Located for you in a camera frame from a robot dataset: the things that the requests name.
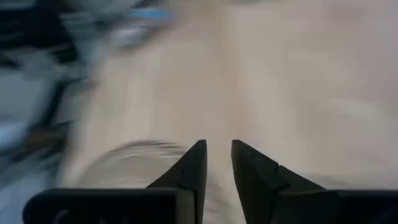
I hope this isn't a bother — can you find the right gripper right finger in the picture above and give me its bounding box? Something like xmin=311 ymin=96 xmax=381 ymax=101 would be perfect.
xmin=231 ymin=139 xmax=327 ymax=224

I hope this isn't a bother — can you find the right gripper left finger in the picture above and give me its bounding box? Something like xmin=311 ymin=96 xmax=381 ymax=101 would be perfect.
xmin=145 ymin=139 xmax=208 ymax=224

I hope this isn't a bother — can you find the round woven straw mat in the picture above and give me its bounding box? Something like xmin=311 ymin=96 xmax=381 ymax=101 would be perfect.
xmin=58 ymin=139 xmax=193 ymax=190

